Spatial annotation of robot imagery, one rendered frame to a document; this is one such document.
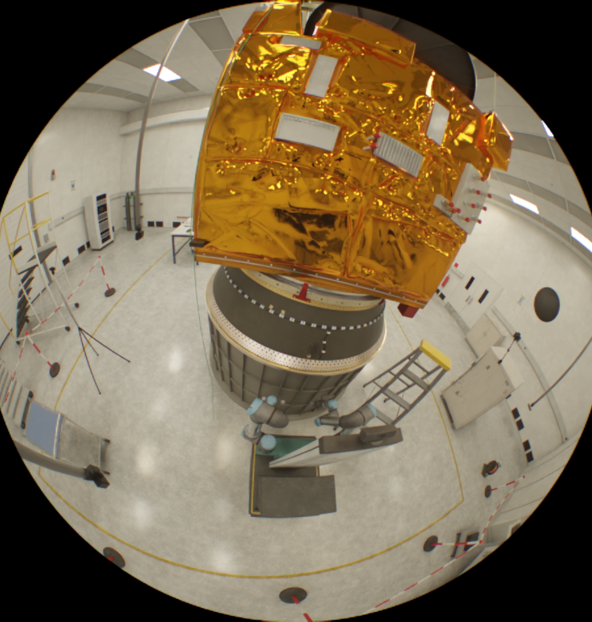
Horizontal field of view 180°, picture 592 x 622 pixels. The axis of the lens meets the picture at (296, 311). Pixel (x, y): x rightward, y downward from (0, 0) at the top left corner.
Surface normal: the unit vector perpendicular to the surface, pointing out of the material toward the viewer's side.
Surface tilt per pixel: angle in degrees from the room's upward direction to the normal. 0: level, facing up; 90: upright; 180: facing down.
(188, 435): 0
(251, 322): 62
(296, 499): 0
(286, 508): 0
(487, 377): 90
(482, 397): 90
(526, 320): 90
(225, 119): 87
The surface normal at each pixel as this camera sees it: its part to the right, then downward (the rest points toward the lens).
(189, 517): 0.24, -0.74
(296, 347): 0.02, 0.20
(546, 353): -0.97, -0.16
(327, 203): 0.08, 0.46
